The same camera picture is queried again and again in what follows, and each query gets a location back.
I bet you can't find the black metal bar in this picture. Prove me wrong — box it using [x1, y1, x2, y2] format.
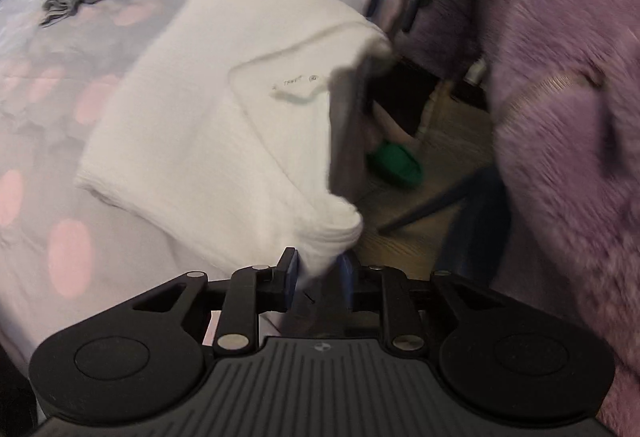
[377, 164, 486, 235]

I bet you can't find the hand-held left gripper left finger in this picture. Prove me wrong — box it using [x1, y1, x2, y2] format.
[132, 247, 301, 357]

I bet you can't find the white crinkled garment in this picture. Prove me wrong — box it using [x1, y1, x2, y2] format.
[74, 0, 396, 318]

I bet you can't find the green slipper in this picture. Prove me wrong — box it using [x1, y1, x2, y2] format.
[366, 141, 425, 190]

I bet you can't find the bed with pink dotted sheet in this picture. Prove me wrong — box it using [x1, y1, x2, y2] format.
[0, 0, 381, 368]

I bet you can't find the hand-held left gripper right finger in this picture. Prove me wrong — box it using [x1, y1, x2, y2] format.
[340, 251, 506, 357]

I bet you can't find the purple fuzzy robe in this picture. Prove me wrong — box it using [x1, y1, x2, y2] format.
[385, 0, 640, 437]

